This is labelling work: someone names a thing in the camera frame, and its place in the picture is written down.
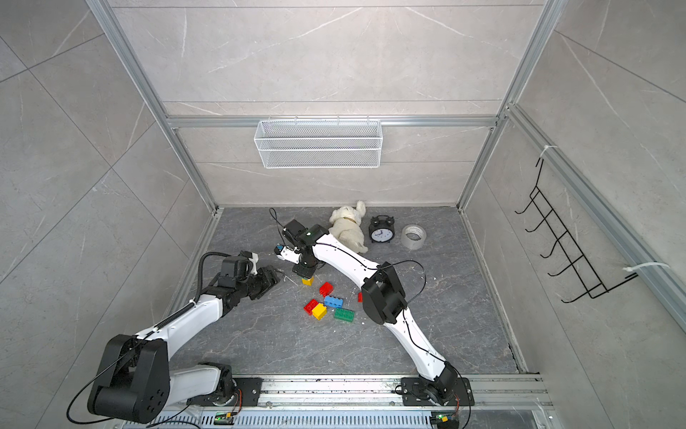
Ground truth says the white wire mesh basket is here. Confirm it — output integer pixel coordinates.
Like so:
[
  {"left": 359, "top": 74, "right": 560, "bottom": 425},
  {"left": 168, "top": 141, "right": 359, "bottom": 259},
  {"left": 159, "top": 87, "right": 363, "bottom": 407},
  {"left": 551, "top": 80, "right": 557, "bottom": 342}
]
[{"left": 254, "top": 119, "right": 383, "bottom": 169}]

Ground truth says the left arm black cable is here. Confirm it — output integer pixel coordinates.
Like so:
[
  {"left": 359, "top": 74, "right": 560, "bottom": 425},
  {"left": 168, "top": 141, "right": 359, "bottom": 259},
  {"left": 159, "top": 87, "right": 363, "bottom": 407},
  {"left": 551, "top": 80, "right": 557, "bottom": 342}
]
[{"left": 65, "top": 251, "right": 253, "bottom": 429}]

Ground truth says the white plush dog toy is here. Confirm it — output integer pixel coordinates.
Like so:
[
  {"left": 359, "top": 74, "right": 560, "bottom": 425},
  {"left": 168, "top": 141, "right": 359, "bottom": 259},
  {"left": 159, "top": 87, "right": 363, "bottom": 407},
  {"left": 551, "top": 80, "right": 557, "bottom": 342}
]
[{"left": 329, "top": 200, "right": 368, "bottom": 254}]

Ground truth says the red square lego brick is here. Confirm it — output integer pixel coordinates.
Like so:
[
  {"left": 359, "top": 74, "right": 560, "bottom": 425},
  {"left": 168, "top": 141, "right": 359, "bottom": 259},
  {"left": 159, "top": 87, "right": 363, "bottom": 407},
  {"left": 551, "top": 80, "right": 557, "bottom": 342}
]
[
  {"left": 304, "top": 300, "right": 319, "bottom": 316},
  {"left": 319, "top": 282, "right": 334, "bottom": 298}
]

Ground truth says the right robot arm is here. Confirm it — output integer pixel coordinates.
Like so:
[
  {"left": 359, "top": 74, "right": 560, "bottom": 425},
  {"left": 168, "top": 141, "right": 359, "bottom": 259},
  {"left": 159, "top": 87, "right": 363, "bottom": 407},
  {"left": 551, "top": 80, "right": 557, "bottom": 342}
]
[{"left": 275, "top": 220, "right": 461, "bottom": 406}]

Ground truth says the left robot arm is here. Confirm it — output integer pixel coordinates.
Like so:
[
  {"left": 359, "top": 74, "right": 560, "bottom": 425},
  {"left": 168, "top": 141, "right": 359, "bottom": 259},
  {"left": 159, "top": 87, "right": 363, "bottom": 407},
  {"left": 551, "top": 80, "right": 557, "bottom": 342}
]
[{"left": 87, "top": 251, "right": 280, "bottom": 424}]

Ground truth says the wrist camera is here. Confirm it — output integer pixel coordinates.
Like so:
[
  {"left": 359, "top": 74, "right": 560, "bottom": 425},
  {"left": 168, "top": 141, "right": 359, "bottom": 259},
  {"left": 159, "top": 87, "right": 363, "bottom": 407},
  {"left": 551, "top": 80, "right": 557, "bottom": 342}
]
[
  {"left": 239, "top": 250, "right": 259, "bottom": 275},
  {"left": 274, "top": 244, "right": 301, "bottom": 265}
]

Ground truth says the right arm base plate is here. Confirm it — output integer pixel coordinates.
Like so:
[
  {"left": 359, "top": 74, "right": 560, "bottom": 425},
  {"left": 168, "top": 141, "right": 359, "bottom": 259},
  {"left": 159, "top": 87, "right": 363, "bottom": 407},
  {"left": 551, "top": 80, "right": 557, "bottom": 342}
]
[{"left": 393, "top": 377, "right": 475, "bottom": 408}]

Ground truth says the black wire hook rack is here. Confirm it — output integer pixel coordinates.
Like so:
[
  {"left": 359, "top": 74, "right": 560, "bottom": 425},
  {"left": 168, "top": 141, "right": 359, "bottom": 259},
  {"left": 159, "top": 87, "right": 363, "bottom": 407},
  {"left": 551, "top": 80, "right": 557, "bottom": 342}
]
[{"left": 514, "top": 158, "right": 639, "bottom": 304}]

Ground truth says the black alarm clock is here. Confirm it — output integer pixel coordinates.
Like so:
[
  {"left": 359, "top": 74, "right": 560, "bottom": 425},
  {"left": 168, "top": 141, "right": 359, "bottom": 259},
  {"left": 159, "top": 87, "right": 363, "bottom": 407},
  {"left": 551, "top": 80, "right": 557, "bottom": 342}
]
[{"left": 368, "top": 214, "right": 395, "bottom": 243}]

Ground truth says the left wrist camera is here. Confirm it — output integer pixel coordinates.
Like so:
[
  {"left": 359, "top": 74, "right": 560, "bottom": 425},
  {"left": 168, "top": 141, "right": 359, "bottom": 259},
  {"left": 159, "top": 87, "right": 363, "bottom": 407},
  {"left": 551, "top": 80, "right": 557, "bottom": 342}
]
[{"left": 239, "top": 250, "right": 259, "bottom": 275}]

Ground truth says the blue long lego brick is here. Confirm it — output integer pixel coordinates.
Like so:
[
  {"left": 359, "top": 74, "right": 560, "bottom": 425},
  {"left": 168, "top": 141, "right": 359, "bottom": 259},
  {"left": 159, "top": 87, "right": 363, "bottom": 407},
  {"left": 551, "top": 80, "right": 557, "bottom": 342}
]
[{"left": 323, "top": 296, "right": 344, "bottom": 309}]

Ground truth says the red square lego brick bottom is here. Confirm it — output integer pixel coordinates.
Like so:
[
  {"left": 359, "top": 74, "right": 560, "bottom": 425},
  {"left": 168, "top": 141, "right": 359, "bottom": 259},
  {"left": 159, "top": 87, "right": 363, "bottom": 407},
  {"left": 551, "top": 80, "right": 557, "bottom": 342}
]
[{"left": 304, "top": 300, "right": 319, "bottom": 316}]

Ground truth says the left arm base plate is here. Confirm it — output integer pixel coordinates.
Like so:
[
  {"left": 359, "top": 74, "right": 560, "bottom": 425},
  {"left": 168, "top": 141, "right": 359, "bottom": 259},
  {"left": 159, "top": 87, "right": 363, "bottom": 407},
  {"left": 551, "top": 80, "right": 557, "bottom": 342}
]
[{"left": 187, "top": 377, "right": 264, "bottom": 408}]

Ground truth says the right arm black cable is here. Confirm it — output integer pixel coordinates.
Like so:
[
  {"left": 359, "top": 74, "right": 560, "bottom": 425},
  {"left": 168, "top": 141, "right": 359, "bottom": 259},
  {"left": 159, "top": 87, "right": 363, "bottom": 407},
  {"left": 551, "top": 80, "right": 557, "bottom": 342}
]
[{"left": 267, "top": 207, "right": 473, "bottom": 429}]

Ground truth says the dark green long lego brick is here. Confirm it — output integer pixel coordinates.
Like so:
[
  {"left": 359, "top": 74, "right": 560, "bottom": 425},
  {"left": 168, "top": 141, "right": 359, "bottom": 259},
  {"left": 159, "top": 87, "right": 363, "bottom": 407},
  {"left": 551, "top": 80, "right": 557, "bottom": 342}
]
[{"left": 333, "top": 309, "right": 356, "bottom": 323}]

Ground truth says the yellow square lego brick bottom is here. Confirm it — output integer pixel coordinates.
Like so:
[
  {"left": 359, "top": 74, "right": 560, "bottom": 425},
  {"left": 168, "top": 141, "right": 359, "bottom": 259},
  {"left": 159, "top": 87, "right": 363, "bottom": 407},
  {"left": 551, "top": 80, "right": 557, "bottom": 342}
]
[{"left": 312, "top": 303, "right": 328, "bottom": 320}]

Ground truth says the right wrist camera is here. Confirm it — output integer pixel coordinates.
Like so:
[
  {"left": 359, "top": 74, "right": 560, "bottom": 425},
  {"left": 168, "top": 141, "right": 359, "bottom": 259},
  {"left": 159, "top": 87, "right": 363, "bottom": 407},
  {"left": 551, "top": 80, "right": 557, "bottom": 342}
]
[{"left": 274, "top": 244, "right": 301, "bottom": 265}]

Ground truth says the aluminium mounting rail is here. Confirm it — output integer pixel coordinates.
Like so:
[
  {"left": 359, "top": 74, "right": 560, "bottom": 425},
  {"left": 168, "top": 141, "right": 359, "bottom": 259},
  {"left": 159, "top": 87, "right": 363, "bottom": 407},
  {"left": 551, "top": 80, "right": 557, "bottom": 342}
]
[{"left": 106, "top": 374, "right": 556, "bottom": 411}]

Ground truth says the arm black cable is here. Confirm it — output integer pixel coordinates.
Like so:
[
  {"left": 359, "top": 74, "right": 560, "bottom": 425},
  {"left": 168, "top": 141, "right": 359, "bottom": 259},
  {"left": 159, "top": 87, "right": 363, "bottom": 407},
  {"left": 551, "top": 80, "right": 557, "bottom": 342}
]
[
  {"left": 65, "top": 251, "right": 253, "bottom": 429},
  {"left": 267, "top": 207, "right": 473, "bottom": 429}
]

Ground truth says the red square lego brick top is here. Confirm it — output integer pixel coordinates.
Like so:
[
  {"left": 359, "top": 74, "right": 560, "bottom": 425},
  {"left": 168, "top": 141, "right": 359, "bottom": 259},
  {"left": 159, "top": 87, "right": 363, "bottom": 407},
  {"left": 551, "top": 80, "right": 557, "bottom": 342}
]
[{"left": 319, "top": 282, "right": 334, "bottom": 298}]

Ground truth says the clear tape roll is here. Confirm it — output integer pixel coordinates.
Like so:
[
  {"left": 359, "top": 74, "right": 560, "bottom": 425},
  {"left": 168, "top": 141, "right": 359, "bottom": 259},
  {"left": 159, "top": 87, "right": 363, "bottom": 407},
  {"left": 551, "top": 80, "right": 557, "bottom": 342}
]
[{"left": 400, "top": 225, "right": 427, "bottom": 250}]

